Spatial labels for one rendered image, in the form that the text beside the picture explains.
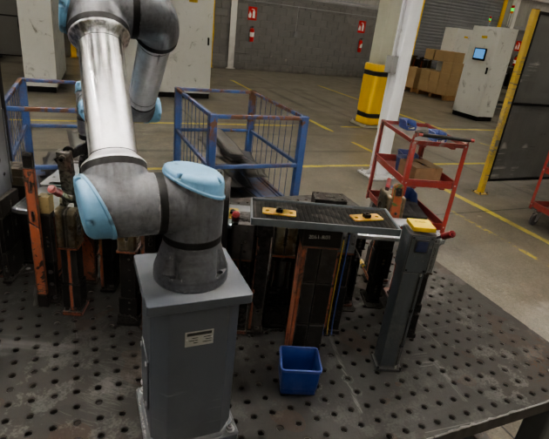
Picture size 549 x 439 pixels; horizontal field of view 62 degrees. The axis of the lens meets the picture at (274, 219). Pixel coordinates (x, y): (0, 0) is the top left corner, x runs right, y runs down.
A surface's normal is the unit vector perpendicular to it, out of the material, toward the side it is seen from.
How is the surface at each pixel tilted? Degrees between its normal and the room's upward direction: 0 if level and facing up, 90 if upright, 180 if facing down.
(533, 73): 90
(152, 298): 0
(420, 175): 90
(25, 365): 0
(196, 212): 89
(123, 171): 50
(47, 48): 90
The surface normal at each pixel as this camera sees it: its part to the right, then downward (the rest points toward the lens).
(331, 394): 0.11, -0.91
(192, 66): 0.39, 0.40
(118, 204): 0.42, -0.02
